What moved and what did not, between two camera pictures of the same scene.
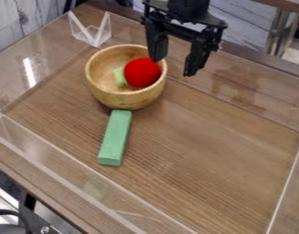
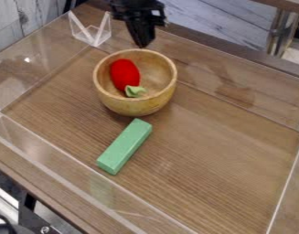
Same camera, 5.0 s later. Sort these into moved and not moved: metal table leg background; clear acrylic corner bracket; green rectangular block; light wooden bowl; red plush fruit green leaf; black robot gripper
Moved: red plush fruit green leaf; black robot gripper; light wooden bowl; green rectangular block
Not moved: metal table leg background; clear acrylic corner bracket
